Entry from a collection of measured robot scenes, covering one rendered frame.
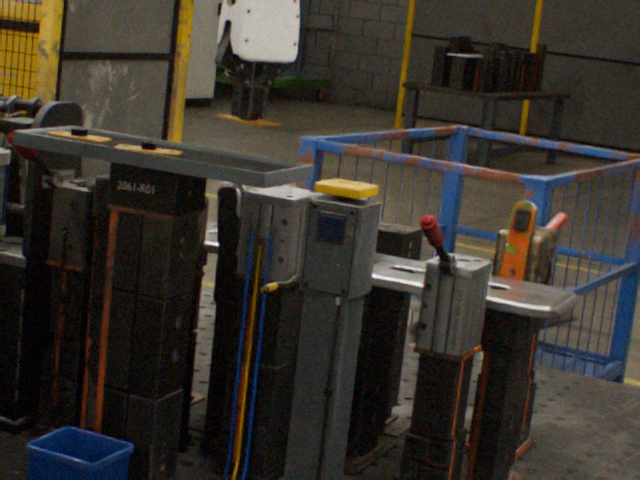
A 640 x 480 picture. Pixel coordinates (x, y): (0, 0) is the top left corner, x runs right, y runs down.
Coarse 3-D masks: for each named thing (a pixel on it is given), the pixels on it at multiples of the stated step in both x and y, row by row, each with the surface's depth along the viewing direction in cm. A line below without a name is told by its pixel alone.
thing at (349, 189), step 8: (320, 184) 157; (328, 184) 157; (336, 184) 157; (344, 184) 158; (352, 184) 159; (360, 184) 160; (368, 184) 161; (320, 192) 157; (328, 192) 157; (336, 192) 156; (344, 192) 156; (352, 192) 156; (360, 192) 155; (368, 192) 158; (376, 192) 160; (344, 200) 158; (352, 200) 158
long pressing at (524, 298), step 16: (208, 224) 211; (208, 240) 197; (384, 256) 201; (384, 272) 189; (400, 272) 191; (400, 288) 184; (416, 288) 183; (512, 288) 188; (528, 288) 189; (544, 288) 191; (560, 288) 192; (496, 304) 179; (512, 304) 178; (528, 304) 177; (544, 304) 180; (560, 304) 183; (576, 304) 188
